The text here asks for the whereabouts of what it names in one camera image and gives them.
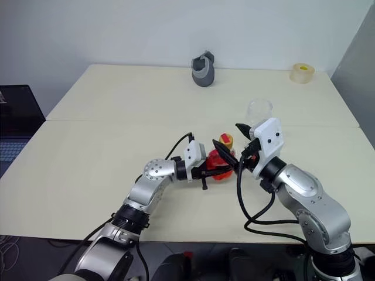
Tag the clear plastic cup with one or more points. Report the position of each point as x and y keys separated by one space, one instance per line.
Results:
x=259 y=112

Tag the red drink bottle yellow cap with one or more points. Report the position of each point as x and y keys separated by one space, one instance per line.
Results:
x=215 y=160

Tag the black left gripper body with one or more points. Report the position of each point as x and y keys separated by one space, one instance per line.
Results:
x=203 y=172

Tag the dark rounded shape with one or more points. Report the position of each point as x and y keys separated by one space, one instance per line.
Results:
x=241 y=263
x=177 y=267

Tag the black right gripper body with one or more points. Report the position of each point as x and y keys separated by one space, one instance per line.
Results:
x=252 y=150

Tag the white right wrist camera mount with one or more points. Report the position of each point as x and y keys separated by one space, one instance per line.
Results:
x=271 y=137

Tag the dark laptop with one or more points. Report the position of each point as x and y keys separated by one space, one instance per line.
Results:
x=17 y=117

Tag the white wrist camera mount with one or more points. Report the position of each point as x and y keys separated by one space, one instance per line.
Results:
x=271 y=137
x=193 y=155

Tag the translucent tape roll yellow core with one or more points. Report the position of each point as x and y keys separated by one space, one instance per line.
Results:
x=302 y=73

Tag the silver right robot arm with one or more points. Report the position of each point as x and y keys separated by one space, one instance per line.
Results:
x=307 y=190

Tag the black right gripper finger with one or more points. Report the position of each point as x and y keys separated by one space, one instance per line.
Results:
x=243 y=129
x=225 y=154

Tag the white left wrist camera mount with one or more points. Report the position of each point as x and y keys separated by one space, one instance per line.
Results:
x=193 y=155

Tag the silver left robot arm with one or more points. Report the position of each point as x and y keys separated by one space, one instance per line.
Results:
x=152 y=187

